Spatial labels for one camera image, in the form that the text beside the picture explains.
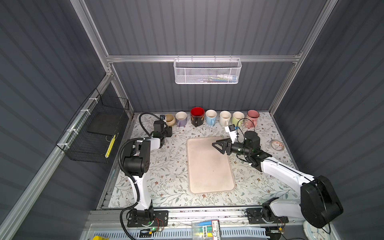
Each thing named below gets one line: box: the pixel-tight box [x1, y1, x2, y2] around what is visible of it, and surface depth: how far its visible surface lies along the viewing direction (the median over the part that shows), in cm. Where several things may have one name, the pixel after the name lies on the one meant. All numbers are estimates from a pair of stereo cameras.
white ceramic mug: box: [219, 110, 232, 127], surface depth 108 cm
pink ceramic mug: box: [247, 109, 260, 128], surface depth 107 cm
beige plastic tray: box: [186, 137, 236, 194], surface depth 91 cm
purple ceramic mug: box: [175, 111, 188, 127], surface depth 111 cm
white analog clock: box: [303, 220, 329, 240], surface depth 68 cm
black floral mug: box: [190, 106, 205, 128], surface depth 109 cm
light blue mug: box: [205, 109, 217, 126], surface depth 110 cm
